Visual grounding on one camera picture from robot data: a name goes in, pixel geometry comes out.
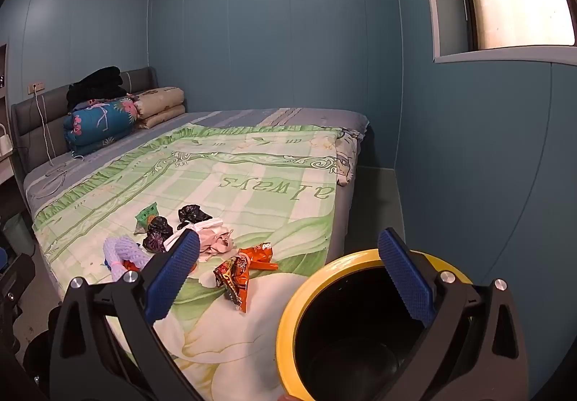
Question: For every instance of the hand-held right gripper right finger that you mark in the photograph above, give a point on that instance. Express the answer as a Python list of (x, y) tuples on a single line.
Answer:
[(405, 274)]

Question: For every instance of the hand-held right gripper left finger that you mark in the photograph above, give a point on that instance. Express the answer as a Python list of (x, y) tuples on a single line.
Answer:
[(173, 274)]

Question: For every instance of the white desk lamp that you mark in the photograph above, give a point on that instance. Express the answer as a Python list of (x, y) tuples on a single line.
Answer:
[(3, 139)]

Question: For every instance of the orange and black snack wrapper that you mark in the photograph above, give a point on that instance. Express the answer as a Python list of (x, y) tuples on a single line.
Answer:
[(234, 279)]

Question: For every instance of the small orange round object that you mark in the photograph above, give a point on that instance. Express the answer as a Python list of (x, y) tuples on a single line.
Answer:
[(130, 265)]

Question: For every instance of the white wall socket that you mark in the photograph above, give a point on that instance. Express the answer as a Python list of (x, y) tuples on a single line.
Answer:
[(36, 88)]

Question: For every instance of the grey upholstered bed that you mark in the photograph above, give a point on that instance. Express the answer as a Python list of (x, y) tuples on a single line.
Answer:
[(40, 121)]

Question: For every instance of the black clothing pile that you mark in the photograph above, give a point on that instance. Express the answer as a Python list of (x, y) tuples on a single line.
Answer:
[(99, 83)]

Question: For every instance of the black patterned plastic bag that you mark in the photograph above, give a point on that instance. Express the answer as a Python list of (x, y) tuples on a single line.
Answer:
[(157, 232)]

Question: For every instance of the white nightstand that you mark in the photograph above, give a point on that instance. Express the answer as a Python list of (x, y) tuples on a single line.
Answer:
[(6, 166)]

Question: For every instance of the green floral blanket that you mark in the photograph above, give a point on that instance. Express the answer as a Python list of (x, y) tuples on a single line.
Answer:
[(252, 211)]

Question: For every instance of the green snack packet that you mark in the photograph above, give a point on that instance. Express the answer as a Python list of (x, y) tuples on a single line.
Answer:
[(148, 216)]

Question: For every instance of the yellow-rimmed black bucket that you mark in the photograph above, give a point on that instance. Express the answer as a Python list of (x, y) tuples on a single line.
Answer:
[(288, 320)]

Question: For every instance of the light green wastebasket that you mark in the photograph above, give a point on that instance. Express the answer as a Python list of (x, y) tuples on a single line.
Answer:
[(18, 232)]

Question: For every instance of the pink cloth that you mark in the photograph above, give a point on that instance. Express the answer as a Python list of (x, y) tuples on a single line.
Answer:
[(216, 243)]

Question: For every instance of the purple foam net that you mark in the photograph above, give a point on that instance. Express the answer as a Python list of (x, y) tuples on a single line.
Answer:
[(121, 252)]

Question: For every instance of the blue floral folded quilt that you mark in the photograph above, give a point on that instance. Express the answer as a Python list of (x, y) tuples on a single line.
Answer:
[(99, 121)]

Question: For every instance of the beige stacked pillows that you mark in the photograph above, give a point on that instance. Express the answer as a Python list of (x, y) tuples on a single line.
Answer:
[(157, 105)]

